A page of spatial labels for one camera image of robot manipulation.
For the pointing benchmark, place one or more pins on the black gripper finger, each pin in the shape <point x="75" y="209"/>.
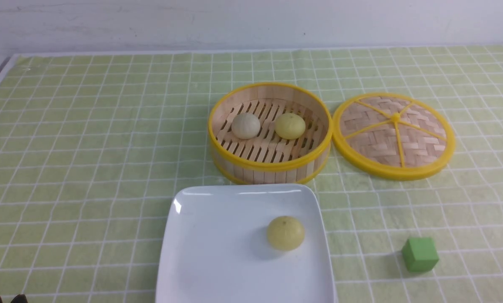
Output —
<point x="19" y="299"/>

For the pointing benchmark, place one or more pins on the white steamed bun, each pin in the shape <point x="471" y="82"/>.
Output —
<point x="245" y="126"/>

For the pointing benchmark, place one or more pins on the yellow steamed bun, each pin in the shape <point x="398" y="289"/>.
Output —
<point x="289" y="126"/>
<point x="285" y="233"/>

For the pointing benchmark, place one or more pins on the white square plate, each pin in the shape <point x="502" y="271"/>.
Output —
<point x="215" y="247"/>

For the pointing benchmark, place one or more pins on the yellow steamed bun on plate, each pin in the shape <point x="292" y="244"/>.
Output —
<point x="285" y="233"/>

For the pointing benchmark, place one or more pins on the green checkered tablecloth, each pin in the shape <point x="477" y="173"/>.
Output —
<point x="93" y="148"/>

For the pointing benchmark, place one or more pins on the bamboo steamer basket yellow rim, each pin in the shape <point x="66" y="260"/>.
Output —
<point x="267" y="158"/>

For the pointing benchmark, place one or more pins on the green cube block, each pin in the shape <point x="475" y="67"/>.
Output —
<point x="420" y="254"/>

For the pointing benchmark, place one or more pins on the woven bamboo steamer lid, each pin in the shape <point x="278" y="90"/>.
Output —
<point x="393" y="136"/>

